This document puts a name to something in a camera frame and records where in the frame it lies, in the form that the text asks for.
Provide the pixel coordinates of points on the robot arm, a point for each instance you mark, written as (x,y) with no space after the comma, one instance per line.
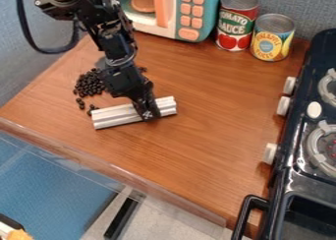
(104,22)

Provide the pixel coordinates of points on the yellow pineapple can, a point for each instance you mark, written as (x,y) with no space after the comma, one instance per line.
(271,39)

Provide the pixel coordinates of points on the pile of black bits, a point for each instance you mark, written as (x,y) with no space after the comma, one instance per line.
(89,84)

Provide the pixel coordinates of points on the red tomato can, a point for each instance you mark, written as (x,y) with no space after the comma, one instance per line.
(235,24)

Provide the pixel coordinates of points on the toy stove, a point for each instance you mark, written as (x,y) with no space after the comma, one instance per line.
(306,171)

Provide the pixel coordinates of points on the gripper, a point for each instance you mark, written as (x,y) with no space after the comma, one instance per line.
(124,81)

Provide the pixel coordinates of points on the silver metal bar tool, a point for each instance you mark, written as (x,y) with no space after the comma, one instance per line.
(114,116)

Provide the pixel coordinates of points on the toy microwave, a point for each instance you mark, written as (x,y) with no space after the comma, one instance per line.
(175,11)

